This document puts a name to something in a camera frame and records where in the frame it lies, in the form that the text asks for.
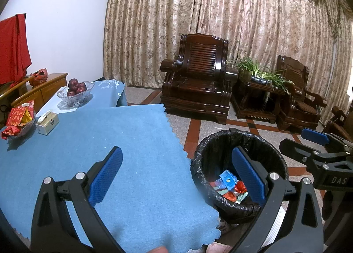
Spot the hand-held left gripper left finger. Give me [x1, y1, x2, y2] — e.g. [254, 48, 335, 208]
[30, 146, 123, 253]

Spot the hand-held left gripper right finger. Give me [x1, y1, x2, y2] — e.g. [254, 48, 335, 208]
[231, 146, 324, 253]

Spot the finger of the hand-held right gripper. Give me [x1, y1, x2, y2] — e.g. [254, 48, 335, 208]
[301, 128, 353, 154]
[279, 139, 331, 171]

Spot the light blue packet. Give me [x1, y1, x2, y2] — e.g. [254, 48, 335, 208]
[219, 170, 238, 190]

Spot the orange mesh bag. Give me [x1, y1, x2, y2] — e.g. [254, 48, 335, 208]
[223, 191, 239, 203]

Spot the black bag lined trash bin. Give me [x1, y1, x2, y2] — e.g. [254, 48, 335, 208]
[190, 129, 289, 224]

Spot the dark wooden armchair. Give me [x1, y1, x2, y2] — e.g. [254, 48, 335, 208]
[323, 105, 353, 143]
[161, 33, 239, 125]
[276, 55, 327, 132]

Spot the brown seat cushion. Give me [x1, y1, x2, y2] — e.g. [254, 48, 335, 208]
[292, 100, 320, 114]

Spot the dark wooden side table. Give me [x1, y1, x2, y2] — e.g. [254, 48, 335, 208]
[232, 75, 287, 124]

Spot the beige tissue box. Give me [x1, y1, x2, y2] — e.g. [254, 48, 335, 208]
[36, 112, 60, 135]

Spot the glass fruit bowl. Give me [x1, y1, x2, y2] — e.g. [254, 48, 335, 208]
[57, 81, 95, 108]

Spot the pale blue tablecloth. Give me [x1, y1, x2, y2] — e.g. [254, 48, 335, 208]
[36, 79, 128, 117]

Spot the glass snack dish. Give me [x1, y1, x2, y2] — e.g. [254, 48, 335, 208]
[6, 114, 36, 140]

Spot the heap of red apples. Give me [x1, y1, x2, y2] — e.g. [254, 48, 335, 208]
[66, 78, 87, 97]

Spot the potted green plant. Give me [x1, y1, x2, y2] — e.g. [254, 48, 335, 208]
[226, 57, 295, 94]

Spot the yellow snack packet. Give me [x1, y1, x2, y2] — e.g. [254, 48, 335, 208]
[22, 107, 35, 124]

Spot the light wooden cabinet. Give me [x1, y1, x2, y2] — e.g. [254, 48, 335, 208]
[26, 73, 68, 110]

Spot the crumpled red snack wrapper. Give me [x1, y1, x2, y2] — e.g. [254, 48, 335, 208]
[1, 126, 21, 140]

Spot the red white label packet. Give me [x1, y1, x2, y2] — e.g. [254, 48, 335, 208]
[17, 100, 35, 110]

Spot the red patterned snack packet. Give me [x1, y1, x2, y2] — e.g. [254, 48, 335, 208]
[7, 107, 29, 127]

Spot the curved wooden chair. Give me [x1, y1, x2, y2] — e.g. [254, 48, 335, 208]
[0, 77, 43, 110]

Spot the red cloth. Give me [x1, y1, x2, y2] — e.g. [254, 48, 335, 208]
[0, 14, 32, 85]

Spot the beige patterned curtain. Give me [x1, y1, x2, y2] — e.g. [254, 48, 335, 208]
[103, 0, 353, 132]

